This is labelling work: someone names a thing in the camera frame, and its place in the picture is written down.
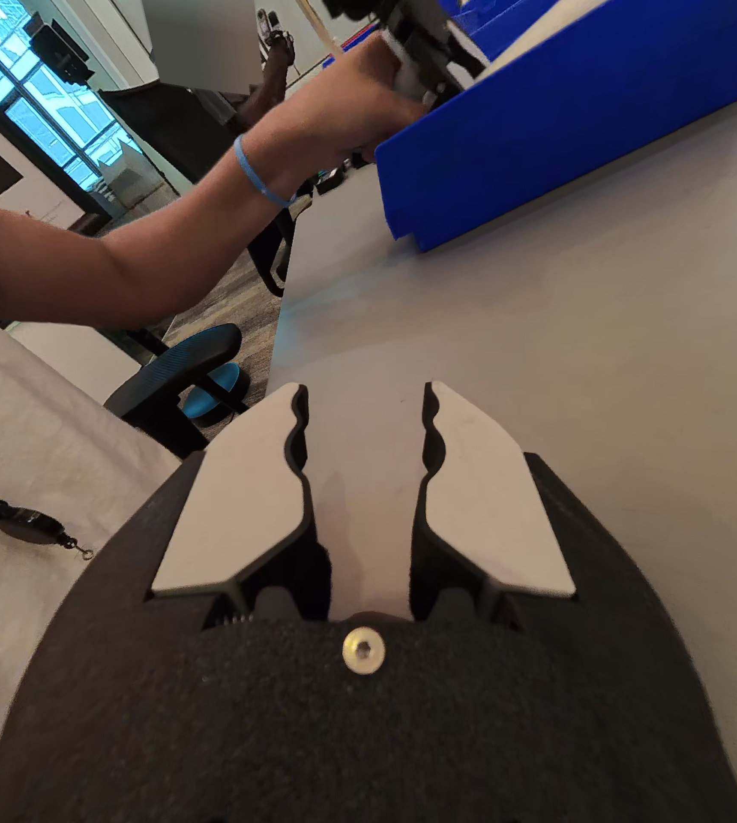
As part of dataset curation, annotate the black office chair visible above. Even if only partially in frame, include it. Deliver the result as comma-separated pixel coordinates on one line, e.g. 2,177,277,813
246,193,315,298

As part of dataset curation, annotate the person's light clothing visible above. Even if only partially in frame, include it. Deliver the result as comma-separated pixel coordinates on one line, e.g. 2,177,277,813
0,161,183,823

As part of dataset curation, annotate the person's left forearm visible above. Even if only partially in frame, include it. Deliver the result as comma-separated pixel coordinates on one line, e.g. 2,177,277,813
0,122,299,329

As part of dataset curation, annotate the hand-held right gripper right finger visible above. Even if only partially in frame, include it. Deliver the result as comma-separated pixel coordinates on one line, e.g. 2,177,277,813
410,381,577,599

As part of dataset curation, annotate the person's left hand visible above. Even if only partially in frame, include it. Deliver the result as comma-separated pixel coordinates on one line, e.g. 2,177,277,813
259,32,430,194

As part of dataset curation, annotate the blue plastic bin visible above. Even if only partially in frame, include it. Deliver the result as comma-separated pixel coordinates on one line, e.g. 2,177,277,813
375,0,737,253

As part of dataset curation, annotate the blue chair seat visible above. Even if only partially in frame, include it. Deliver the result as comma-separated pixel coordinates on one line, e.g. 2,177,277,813
104,323,252,460

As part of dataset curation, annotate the blue wristband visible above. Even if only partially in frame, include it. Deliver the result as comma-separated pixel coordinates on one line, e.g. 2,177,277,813
234,134,297,210

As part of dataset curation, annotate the black strap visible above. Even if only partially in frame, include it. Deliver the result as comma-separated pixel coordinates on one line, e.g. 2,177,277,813
0,492,96,562

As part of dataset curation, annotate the black mounted camera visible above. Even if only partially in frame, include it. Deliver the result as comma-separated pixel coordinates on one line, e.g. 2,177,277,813
24,16,96,84

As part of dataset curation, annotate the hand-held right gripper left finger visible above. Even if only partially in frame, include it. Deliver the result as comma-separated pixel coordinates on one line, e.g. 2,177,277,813
150,382,331,599

